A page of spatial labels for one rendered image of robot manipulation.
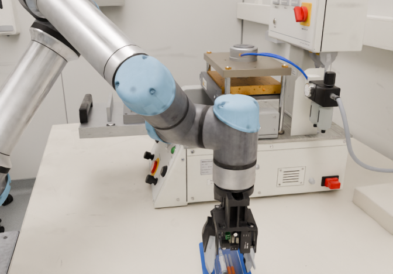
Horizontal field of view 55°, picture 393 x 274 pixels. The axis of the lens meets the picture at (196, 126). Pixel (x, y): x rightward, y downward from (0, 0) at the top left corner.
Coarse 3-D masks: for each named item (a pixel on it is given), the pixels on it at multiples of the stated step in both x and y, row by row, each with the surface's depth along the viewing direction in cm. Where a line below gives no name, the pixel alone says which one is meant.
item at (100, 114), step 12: (96, 108) 110; (108, 108) 98; (120, 108) 110; (96, 120) 101; (108, 120) 99; (120, 120) 101; (84, 132) 96; (96, 132) 96; (108, 132) 97; (120, 132) 97; (132, 132) 98; (144, 132) 98
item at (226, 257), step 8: (216, 256) 79; (224, 256) 79; (232, 256) 79; (216, 264) 77; (224, 264) 77; (232, 264) 77; (216, 272) 75; (224, 272) 75; (232, 272) 75; (240, 272) 75
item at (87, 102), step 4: (84, 96) 109; (88, 96) 108; (84, 100) 104; (88, 100) 105; (84, 104) 100; (88, 104) 102; (92, 104) 112; (80, 108) 97; (84, 108) 98; (88, 108) 102; (80, 112) 98; (84, 112) 98; (80, 116) 98; (84, 116) 98; (80, 120) 98; (84, 120) 98
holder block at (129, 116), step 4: (124, 104) 106; (124, 108) 102; (128, 108) 102; (124, 112) 99; (128, 112) 99; (132, 112) 99; (124, 116) 97; (128, 116) 97; (132, 116) 97; (136, 116) 98; (124, 120) 97; (128, 120) 98; (132, 120) 98; (136, 120) 98; (140, 120) 98; (144, 120) 98
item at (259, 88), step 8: (208, 72) 116; (216, 72) 115; (216, 80) 105; (224, 80) 105; (232, 80) 105; (240, 80) 105; (248, 80) 105; (256, 80) 105; (264, 80) 105; (272, 80) 105; (224, 88) 99; (232, 88) 99; (240, 88) 99; (248, 88) 100; (256, 88) 100; (264, 88) 100; (272, 88) 101; (256, 96) 101; (264, 96) 101; (272, 96) 102
